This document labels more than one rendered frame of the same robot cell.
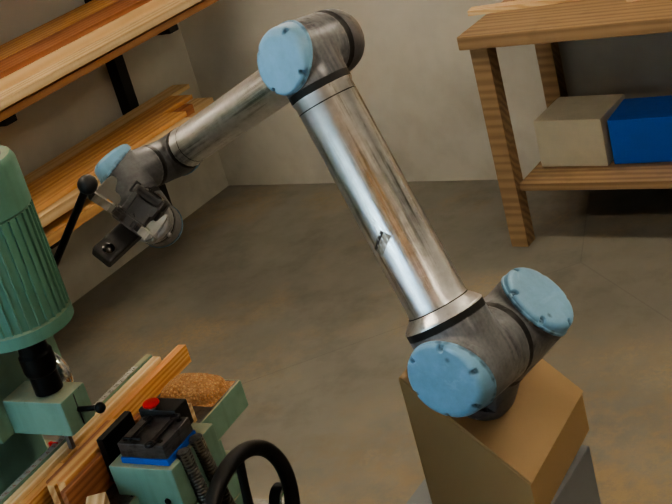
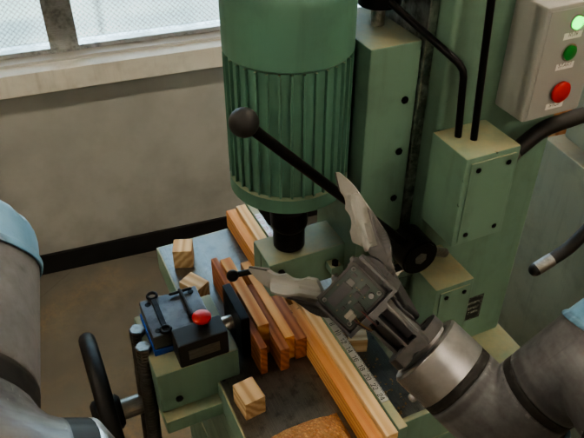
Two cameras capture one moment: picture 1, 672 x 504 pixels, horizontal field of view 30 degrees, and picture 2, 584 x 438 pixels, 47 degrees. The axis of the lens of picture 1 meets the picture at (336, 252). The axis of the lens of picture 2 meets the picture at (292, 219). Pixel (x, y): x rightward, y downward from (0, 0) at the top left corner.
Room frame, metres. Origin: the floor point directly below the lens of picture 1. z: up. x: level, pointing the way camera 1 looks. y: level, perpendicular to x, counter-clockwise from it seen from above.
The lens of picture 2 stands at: (2.46, -0.15, 1.78)
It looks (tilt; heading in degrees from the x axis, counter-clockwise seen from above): 38 degrees down; 123
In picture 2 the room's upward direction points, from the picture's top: straight up
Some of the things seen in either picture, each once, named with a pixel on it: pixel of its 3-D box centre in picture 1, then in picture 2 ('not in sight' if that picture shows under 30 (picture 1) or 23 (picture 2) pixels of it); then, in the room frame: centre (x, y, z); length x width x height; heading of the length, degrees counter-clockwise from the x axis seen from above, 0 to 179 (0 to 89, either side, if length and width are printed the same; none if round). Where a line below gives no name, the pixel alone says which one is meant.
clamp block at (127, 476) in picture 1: (168, 465); (187, 351); (1.90, 0.38, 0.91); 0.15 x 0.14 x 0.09; 148
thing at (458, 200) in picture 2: not in sight; (468, 183); (2.23, 0.65, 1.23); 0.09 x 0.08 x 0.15; 58
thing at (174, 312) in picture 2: (159, 428); (182, 323); (1.90, 0.37, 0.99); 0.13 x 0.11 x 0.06; 148
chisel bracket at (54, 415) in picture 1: (50, 410); (300, 262); (2.00, 0.57, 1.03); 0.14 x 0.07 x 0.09; 58
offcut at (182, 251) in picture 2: not in sight; (183, 253); (1.74, 0.56, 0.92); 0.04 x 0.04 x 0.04; 37
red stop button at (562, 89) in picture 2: not in sight; (560, 91); (2.31, 0.73, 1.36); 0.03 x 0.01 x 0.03; 58
